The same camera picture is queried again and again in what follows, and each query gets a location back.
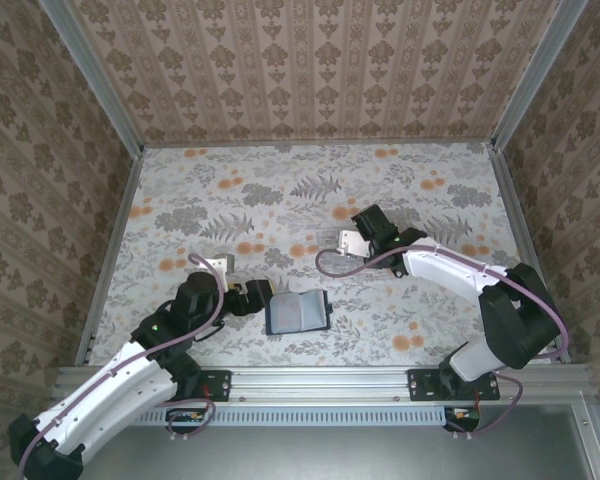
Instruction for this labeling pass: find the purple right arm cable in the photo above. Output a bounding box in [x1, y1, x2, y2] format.
[314, 242, 571, 364]

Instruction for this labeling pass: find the aluminium frame post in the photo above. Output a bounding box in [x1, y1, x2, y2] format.
[38, 0, 146, 156]
[489, 0, 589, 151]

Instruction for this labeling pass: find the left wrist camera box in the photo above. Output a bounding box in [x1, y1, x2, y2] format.
[208, 253, 236, 284]

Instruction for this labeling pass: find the clear plastic bag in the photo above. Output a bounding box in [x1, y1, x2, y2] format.
[310, 227, 354, 254]

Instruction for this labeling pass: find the dark blue card holder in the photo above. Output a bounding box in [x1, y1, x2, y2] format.
[263, 288, 333, 337]

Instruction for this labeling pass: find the grey slotted cable duct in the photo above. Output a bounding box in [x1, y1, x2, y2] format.
[142, 405, 449, 426]

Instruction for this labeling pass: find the floral patterned tablecloth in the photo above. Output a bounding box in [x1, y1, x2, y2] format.
[87, 143, 556, 369]

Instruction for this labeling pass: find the wide aluminium mounting rail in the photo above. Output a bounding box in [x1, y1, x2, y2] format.
[54, 363, 589, 407]

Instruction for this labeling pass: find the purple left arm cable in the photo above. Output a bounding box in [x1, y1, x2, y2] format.
[17, 252, 227, 479]

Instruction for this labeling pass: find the black wired electronics box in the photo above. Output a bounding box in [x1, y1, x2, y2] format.
[167, 407, 209, 434]
[444, 405, 481, 432]

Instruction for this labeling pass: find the grey metal plate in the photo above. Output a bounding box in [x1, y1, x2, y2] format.
[79, 422, 594, 480]

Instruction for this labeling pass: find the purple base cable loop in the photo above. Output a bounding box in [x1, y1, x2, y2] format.
[166, 397, 217, 444]
[449, 374, 525, 437]

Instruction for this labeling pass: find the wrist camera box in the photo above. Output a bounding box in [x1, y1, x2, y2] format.
[208, 253, 236, 284]
[337, 228, 372, 260]

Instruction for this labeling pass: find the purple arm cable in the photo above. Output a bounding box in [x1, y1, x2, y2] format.
[314, 242, 571, 364]
[17, 252, 227, 479]

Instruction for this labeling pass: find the aluminium frame profile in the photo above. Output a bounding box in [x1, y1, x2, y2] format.
[572, 399, 600, 480]

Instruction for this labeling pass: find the aluminium side rail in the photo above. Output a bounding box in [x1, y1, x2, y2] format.
[489, 142, 574, 364]
[74, 148, 146, 366]

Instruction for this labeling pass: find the thin aluminium wall rail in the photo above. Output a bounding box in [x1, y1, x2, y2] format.
[139, 141, 499, 150]

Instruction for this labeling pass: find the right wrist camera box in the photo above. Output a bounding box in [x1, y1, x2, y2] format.
[337, 228, 372, 260]

